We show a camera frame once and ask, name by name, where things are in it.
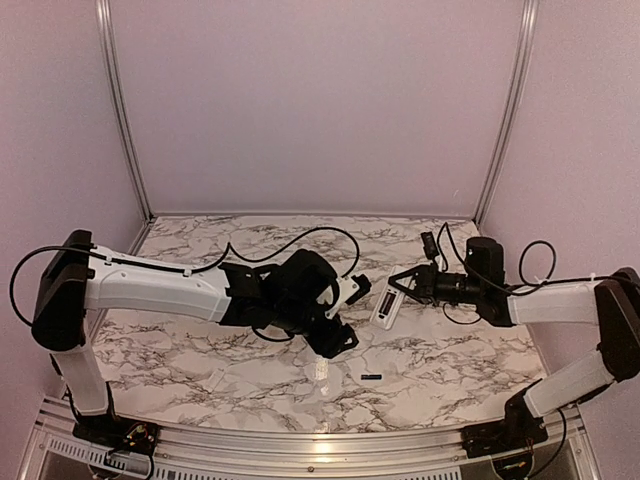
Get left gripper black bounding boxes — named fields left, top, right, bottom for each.
left=274, top=298, right=361, bottom=359

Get aluminium frame post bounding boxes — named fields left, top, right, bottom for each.
left=473, top=0, right=540, bottom=228
left=95, top=0, right=154, bottom=223

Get white battery cover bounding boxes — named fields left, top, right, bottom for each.
left=206, top=369, right=225, bottom=392

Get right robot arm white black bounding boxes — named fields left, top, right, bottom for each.
left=388, top=236, right=639, bottom=448

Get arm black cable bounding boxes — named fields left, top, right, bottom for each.
left=9, top=227, right=361, bottom=331
left=437, top=222, right=601, bottom=324

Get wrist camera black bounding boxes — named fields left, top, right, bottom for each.
left=346, top=274, right=372, bottom=305
left=420, top=231, right=440, bottom=261

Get white remote control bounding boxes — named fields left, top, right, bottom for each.
left=370, top=266, right=405, bottom=330

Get front aluminium rail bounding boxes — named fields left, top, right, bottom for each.
left=17, top=397, right=601, bottom=479

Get right aluminium frame post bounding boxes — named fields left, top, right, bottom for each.
left=473, top=0, right=540, bottom=228

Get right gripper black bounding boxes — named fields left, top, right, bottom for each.
left=389, top=262, right=484, bottom=306

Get left aluminium frame post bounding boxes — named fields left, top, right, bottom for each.
left=95, top=0, right=154, bottom=223

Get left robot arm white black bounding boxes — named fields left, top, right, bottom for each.
left=18, top=230, right=371, bottom=445

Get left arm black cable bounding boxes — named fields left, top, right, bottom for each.
left=9, top=227, right=361, bottom=331

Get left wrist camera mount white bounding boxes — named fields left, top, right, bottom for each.
left=325, top=277, right=359, bottom=319

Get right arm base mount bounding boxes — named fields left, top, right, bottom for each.
left=461, top=419, right=549, bottom=458

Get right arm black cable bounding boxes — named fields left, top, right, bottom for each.
left=437, top=222, right=601, bottom=324

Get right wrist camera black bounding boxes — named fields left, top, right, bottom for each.
left=420, top=231, right=440, bottom=261

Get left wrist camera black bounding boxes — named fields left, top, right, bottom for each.
left=346, top=274, right=372, bottom=305

